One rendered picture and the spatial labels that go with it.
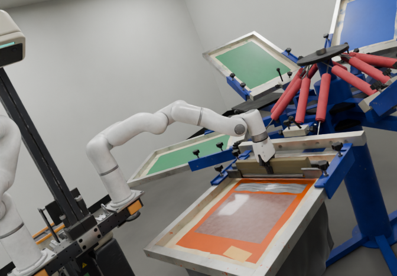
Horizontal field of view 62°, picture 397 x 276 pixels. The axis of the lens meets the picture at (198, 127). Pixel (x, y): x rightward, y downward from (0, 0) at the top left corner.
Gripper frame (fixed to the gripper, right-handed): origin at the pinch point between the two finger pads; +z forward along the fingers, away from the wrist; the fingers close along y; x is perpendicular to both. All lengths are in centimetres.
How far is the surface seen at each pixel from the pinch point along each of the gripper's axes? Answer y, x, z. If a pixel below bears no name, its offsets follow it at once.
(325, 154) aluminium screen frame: -15.6, 19.3, 2.6
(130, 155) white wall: -155, -380, 58
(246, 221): 31.5, 3.6, 6.0
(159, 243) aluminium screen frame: 54, -26, 3
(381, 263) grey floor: -57, 10, 102
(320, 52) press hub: -82, 1, -32
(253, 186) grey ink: 7.7, -7.4, 5.2
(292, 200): 15.5, 16.5, 6.0
